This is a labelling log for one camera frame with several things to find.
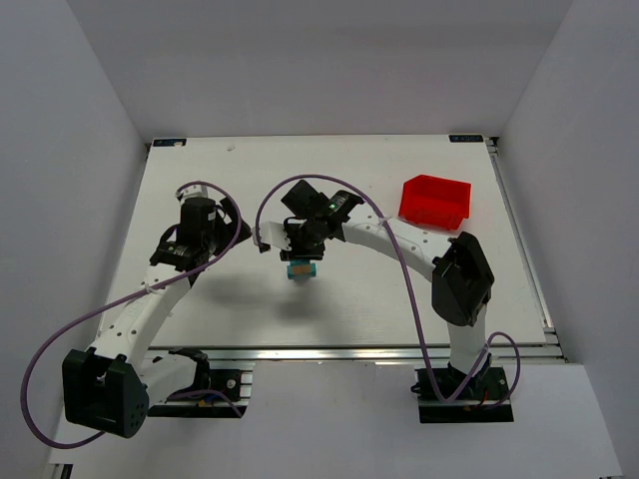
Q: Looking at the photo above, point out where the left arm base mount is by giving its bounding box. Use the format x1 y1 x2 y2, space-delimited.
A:
148 348 253 419

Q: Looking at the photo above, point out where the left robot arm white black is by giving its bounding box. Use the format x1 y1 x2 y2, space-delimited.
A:
62 196 251 438

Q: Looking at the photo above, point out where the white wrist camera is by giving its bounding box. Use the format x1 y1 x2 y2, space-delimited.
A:
252 222 292 252
175 184 208 204

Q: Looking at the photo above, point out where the teal arch wood block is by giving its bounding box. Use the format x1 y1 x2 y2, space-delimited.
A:
287 260 317 280

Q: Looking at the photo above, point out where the teal rectangular wood block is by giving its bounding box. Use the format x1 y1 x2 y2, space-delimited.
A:
289 259 311 266

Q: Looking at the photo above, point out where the left blue corner label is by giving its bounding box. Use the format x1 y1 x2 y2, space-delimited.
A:
152 138 187 148

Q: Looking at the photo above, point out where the purple cable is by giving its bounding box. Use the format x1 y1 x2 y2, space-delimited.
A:
19 180 245 449
254 174 524 410

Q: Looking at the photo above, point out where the right blue corner label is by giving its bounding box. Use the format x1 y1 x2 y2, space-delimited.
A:
448 134 484 143

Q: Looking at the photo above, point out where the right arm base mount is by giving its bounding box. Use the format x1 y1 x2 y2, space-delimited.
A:
410 367 514 424

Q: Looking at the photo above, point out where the red plastic bin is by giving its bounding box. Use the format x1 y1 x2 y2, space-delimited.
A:
398 175 471 231

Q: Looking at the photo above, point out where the aluminium table front rail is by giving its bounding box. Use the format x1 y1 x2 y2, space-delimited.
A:
144 344 565 363

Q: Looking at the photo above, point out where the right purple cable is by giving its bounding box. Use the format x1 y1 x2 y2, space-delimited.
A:
254 174 524 410

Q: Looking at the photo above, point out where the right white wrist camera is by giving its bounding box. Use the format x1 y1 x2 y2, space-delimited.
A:
252 222 292 252

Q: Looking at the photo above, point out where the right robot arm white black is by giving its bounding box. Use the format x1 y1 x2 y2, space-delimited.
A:
277 180 494 376

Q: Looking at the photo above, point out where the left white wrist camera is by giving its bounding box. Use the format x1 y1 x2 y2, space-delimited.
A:
175 184 208 204

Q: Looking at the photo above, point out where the blue corner label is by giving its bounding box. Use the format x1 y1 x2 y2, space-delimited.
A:
152 138 187 148
448 134 484 143

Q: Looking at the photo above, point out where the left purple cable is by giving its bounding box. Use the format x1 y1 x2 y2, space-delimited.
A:
19 180 245 449

